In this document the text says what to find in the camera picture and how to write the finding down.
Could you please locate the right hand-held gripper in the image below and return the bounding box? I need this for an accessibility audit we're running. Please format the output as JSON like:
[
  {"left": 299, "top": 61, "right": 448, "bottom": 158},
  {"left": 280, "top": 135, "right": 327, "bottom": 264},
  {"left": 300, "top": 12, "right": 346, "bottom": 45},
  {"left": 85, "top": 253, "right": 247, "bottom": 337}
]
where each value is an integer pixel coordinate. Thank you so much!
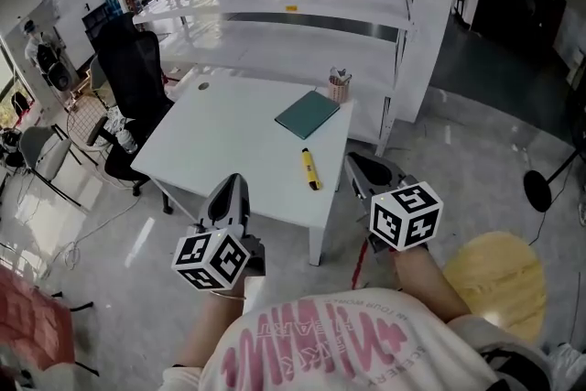
[{"left": 343, "top": 150, "right": 445, "bottom": 255}]

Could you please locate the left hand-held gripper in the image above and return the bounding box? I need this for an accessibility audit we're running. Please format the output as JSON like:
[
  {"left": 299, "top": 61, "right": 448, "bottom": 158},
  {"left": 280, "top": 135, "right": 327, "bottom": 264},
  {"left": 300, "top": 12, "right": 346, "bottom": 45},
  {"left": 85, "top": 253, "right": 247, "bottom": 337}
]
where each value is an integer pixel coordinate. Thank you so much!
[{"left": 171, "top": 172, "right": 267, "bottom": 292}]

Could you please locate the yellow utility knife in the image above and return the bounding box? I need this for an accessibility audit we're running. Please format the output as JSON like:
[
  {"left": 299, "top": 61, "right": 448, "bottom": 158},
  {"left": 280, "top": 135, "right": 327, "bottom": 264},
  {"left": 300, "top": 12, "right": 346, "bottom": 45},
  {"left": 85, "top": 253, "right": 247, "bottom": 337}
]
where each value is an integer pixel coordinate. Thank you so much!
[{"left": 300, "top": 148, "right": 324, "bottom": 191}]

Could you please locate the person's right forearm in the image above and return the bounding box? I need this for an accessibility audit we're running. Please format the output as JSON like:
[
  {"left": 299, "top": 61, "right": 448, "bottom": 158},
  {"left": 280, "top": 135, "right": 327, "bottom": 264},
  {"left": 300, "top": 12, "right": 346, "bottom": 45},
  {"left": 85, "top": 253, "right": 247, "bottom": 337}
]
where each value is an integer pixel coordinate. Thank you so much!
[{"left": 392, "top": 245, "right": 473, "bottom": 327}]

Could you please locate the person's left forearm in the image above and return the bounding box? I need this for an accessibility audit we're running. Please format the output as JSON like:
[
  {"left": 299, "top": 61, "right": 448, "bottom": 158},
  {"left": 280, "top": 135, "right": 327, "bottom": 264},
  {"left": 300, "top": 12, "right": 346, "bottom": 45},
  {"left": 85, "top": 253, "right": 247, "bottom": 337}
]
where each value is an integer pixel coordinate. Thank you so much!
[{"left": 172, "top": 288, "right": 249, "bottom": 368}]

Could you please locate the round yellow wooden stool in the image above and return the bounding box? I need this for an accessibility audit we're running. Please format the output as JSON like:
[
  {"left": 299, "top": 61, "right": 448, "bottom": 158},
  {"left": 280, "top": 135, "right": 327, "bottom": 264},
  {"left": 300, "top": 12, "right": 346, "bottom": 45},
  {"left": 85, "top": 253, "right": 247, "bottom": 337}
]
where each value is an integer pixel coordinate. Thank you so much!
[{"left": 440, "top": 231, "right": 548, "bottom": 345}]

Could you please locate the black floor stand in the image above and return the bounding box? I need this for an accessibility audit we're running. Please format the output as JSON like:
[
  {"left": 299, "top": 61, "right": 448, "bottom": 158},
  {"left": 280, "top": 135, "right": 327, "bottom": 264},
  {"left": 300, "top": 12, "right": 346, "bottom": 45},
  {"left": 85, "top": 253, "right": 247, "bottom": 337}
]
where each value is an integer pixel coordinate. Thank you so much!
[{"left": 522, "top": 140, "right": 586, "bottom": 213}]

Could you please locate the green notebook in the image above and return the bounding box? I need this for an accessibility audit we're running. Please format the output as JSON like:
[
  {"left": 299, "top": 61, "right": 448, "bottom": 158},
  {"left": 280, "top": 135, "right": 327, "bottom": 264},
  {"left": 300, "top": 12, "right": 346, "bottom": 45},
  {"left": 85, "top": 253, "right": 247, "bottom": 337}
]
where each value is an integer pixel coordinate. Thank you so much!
[{"left": 274, "top": 90, "right": 342, "bottom": 140}]

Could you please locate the pink pen holder cup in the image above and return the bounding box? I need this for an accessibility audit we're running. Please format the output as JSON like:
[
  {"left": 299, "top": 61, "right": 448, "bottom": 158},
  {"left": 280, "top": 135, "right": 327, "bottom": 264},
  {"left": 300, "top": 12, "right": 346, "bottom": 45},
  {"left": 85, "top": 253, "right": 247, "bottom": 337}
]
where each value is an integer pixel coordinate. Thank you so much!
[{"left": 327, "top": 65, "right": 354, "bottom": 104}]

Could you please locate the white pink printed t-shirt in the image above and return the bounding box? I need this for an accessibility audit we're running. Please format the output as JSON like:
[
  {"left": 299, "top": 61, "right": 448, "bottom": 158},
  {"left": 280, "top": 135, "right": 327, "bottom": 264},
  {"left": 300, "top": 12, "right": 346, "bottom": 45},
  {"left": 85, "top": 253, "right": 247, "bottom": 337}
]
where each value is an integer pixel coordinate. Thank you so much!
[{"left": 159, "top": 287, "right": 553, "bottom": 391}]

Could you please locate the red cloth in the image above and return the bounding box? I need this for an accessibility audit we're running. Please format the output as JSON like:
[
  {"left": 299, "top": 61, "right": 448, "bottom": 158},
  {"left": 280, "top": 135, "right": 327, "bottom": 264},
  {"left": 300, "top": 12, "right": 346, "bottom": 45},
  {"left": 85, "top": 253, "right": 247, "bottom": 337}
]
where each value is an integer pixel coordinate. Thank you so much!
[{"left": 0, "top": 264, "right": 77, "bottom": 373}]

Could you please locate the black office chair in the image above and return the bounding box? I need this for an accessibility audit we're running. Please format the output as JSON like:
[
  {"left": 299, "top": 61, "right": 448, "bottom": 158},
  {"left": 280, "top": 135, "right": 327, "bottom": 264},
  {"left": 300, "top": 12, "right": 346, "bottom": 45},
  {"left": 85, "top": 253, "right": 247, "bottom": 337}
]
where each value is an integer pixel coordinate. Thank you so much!
[{"left": 85, "top": 15, "right": 176, "bottom": 198}]

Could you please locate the grey chair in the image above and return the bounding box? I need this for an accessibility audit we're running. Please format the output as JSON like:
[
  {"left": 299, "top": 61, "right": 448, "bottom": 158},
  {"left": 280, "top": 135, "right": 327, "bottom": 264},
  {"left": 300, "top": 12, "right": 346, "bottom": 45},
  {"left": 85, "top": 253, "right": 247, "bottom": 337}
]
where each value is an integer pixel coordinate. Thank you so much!
[{"left": 17, "top": 125, "right": 96, "bottom": 211}]

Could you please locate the person's white shoe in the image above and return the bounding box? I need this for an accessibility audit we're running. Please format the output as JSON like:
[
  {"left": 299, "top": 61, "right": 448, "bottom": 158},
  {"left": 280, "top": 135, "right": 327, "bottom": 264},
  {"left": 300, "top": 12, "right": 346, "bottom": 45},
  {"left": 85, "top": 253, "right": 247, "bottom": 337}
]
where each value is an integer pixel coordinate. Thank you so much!
[{"left": 546, "top": 342, "right": 586, "bottom": 386}]

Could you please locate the white metal shelving rack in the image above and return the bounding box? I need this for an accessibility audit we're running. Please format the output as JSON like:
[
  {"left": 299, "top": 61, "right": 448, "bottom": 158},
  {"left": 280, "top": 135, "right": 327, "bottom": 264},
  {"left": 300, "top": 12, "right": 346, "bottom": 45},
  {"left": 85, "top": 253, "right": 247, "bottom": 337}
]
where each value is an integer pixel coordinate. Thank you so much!
[{"left": 99, "top": 0, "right": 428, "bottom": 157}]

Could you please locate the thin gold bracelet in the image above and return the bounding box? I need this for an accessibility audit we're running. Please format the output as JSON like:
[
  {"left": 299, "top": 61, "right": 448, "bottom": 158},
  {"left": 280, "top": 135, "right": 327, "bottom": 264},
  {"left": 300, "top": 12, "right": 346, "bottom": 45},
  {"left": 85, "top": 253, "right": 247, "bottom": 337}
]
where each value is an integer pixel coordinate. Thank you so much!
[{"left": 209, "top": 289, "right": 248, "bottom": 302}]

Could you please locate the white floor cable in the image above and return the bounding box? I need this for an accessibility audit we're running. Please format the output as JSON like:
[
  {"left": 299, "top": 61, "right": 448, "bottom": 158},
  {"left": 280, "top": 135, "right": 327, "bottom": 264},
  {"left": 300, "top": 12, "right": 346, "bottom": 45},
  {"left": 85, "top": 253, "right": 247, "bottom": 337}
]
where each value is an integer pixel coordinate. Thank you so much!
[{"left": 17, "top": 177, "right": 167, "bottom": 269}]

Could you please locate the wire grid panel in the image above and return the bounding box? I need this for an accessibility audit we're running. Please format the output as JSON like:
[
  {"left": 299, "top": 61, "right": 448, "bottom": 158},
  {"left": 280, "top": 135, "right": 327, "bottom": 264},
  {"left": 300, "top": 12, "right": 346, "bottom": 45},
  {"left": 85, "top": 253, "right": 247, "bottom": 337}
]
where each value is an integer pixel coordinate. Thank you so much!
[{"left": 67, "top": 94, "right": 112, "bottom": 153}]

